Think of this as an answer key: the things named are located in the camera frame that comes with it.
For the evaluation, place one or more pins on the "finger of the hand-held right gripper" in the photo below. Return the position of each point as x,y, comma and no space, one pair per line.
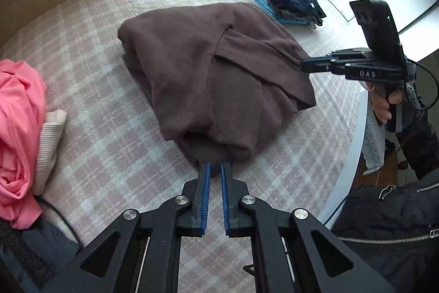
319,66
349,56

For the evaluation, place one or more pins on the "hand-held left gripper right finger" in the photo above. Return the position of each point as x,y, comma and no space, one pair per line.
223,197

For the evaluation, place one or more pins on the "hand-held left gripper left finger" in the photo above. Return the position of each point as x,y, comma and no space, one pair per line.
205,197

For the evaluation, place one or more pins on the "brown fleece garment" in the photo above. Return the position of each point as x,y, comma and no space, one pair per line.
188,73

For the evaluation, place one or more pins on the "person's right forearm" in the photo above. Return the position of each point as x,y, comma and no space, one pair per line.
418,135

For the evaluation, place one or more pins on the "person's right hand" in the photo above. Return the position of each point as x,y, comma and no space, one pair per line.
380,107

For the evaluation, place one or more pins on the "grey folded garment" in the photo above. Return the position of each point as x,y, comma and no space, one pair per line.
293,17

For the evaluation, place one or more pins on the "white lace cloth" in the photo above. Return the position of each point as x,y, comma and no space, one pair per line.
372,142

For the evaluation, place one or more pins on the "wooden slatted furniture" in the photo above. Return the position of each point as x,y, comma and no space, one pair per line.
384,173

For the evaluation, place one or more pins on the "dark grey jacket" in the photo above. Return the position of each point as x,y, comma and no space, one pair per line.
51,243

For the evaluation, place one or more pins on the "person's black jacket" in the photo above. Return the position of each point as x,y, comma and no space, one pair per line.
387,221

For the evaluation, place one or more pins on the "pink plaid tablecloth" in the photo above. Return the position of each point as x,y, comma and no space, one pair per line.
103,56

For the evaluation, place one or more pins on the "black pants yellow stripes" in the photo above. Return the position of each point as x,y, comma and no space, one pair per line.
12,241

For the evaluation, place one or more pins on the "pink garment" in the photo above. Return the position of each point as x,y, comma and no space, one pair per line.
17,128

